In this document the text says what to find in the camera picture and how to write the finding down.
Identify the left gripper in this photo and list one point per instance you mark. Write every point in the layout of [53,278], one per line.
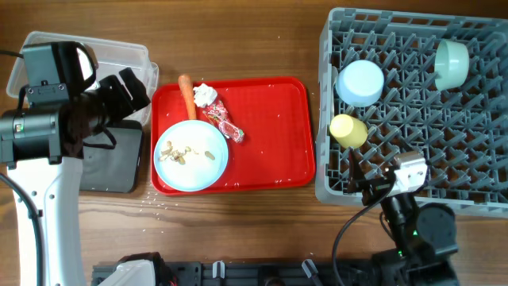
[115,94]

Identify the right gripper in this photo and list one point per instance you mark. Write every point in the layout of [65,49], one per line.
[375,188]

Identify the yellow plastic cup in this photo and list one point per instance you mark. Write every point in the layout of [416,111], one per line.
[349,132]

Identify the light blue bowl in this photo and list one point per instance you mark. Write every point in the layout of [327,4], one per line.
[360,84]

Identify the mint green bowl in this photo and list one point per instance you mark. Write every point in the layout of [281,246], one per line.
[451,65]

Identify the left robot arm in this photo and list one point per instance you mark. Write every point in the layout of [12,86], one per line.
[42,143]

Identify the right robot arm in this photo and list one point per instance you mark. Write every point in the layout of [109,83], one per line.
[424,237]

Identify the grey dishwasher rack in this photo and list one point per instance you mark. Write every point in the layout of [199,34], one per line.
[462,132]

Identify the clear plastic bin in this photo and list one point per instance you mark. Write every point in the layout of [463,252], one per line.
[112,56]

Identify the black rectangular tray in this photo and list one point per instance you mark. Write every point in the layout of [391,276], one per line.
[114,170]

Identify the orange carrot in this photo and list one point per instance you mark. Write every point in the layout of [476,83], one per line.
[186,88]

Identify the peanut shell scraps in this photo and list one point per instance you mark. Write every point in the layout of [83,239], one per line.
[170,152]

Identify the red serving tray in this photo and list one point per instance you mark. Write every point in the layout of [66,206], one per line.
[278,146]

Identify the crumpled white tissue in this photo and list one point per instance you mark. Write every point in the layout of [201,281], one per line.
[204,95]

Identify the light blue plate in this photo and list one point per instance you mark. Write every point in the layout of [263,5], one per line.
[198,173]

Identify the red candy wrapper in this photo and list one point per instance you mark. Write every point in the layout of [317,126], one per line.
[219,116]

